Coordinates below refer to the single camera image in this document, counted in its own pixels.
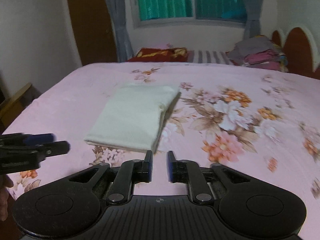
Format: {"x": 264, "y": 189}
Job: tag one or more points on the grey left curtain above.
{"x": 117, "y": 12}

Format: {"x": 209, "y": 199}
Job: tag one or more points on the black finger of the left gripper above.
{"x": 23, "y": 158}
{"x": 21, "y": 139}

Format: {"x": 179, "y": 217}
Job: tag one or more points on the red heart-shaped headboard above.
{"x": 301, "y": 51}

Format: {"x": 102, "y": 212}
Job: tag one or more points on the grey striped pillow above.
{"x": 208, "y": 57}

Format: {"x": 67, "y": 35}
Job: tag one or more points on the grey curtain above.
{"x": 252, "y": 25}
{"x": 117, "y": 12}

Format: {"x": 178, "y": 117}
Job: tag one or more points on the grey right curtain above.
{"x": 252, "y": 25}

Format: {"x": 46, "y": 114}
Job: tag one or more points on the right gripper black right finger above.
{"x": 203, "y": 184}

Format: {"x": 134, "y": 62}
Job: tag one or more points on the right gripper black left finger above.
{"x": 116, "y": 184}

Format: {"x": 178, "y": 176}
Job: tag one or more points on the pale green small cloth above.
{"x": 133, "y": 117}

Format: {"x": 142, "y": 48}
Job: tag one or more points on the red floral pillow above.
{"x": 161, "y": 55}

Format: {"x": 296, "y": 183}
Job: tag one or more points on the dark brown wooden door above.
{"x": 93, "y": 31}

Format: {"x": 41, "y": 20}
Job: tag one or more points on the window with green shutters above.
{"x": 151, "y": 13}

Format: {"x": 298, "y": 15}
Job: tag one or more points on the pile of folded clothes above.
{"x": 258, "y": 52}

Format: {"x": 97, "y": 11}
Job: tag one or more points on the pink floral bed sheet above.
{"x": 260, "y": 122}

